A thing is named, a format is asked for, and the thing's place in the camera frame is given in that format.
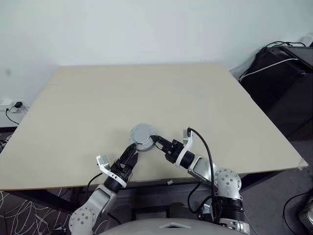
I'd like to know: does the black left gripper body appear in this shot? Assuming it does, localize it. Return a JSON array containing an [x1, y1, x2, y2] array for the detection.
[[109, 157, 134, 183]]

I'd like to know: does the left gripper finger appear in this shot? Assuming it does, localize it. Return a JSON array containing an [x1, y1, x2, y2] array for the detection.
[[119, 144, 137, 163], [130, 152, 139, 172]]

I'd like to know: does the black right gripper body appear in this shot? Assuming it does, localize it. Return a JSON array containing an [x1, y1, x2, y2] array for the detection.
[[164, 139, 185, 165]]

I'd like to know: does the grey motor lid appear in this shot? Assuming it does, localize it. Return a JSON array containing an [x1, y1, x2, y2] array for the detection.
[[129, 123, 157, 145]]

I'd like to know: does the silver robot torso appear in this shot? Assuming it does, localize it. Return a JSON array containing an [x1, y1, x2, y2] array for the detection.
[[96, 218, 235, 235]]

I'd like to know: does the large black case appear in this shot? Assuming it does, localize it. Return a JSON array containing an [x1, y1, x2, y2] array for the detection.
[[239, 46, 313, 141]]

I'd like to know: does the clear table corner guard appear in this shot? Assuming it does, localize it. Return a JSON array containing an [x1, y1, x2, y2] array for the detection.
[[298, 157, 310, 170]]

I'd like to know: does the grey metal object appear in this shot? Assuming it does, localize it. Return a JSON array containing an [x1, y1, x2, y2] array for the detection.
[[299, 202, 313, 222]]

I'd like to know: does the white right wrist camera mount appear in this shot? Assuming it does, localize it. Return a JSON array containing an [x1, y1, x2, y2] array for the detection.
[[175, 128, 196, 168]]

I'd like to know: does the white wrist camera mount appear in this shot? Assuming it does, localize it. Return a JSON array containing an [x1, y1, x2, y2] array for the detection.
[[175, 128, 196, 168], [95, 154, 128, 188]]

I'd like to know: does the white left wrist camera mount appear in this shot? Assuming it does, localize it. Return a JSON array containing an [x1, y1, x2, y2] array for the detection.
[[95, 154, 128, 188]]

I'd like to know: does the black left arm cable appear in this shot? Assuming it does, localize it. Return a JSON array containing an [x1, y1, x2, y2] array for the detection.
[[86, 172, 102, 194]]

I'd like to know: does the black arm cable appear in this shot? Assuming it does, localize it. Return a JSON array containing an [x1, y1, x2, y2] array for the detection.
[[86, 172, 102, 194], [187, 126, 222, 222]]

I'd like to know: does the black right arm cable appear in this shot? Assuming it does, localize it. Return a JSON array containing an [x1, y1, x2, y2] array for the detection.
[[187, 126, 222, 222]]

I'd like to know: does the black table frame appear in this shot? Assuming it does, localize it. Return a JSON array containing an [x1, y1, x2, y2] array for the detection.
[[8, 170, 291, 212]]

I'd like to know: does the black power strip cable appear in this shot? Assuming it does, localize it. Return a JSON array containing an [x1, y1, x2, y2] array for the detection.
[[5, 107, 19, 126]]

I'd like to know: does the white cable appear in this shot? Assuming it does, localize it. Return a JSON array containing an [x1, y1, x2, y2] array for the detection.
[[239, 58, 299, 79]]

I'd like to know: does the black floor cable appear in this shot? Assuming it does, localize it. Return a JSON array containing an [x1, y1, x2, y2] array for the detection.
[[283, 190, 313, 235]]

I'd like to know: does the black cable on case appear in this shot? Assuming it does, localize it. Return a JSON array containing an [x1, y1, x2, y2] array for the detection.
[[265, 40, 307, 48]]

